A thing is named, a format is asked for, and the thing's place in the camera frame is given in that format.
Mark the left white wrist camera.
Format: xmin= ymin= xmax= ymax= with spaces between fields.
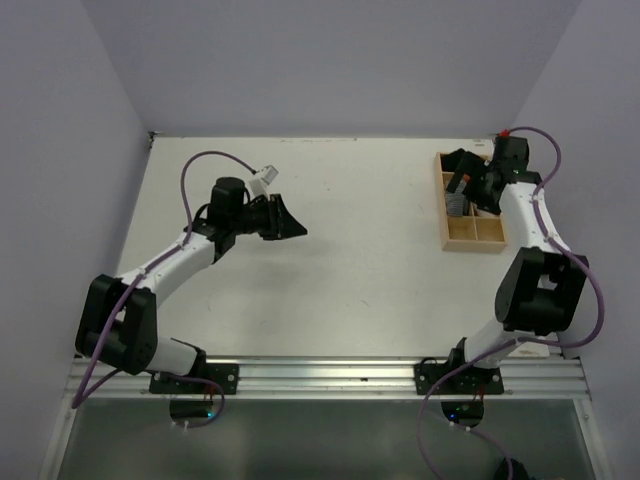
xmin=249 ymin=165 xmax=279 ymax=197

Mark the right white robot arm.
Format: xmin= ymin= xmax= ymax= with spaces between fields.
xmin=440 ymin=134 xmax=588 ymax=393

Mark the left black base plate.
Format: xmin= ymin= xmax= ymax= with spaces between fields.
xmin=149 ymin=362 xmax=240 ymax=395

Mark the black object bottom edge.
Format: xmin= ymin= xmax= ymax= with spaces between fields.
xmin=492 ymin=459 xmax=535 ymax=480

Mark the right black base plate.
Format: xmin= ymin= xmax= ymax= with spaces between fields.
xmin=413 ymin=358 xmax=505 ymax=395

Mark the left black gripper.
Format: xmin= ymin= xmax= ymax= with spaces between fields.
xmin=230 ymin=193 xmax=306 ymax=241

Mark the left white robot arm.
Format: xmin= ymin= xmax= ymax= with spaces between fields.
xmin=75 ymin=177 xmax=307 ymax=393

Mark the black rolled cloth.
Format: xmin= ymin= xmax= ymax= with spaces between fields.
xmin=440 ymin=148 xmax=469 ymax=174

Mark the wooden compartment tray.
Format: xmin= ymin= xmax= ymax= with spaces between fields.
xmin=433 ymin=152 xmax=508 ymax=254

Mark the grey striped underwear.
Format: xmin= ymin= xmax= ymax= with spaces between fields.
xmin=445 ymin=192 xmax=472 ymax=217

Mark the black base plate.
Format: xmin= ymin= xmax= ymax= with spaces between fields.
xmin=149 ymin=362 xmax=240 ymax=395
xmin=413 ymin=358 xmax=505 ymax=395

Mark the aluminium rail frame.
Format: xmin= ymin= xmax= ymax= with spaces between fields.
xmin=62 ymin=354 xmax=594 ymax=401

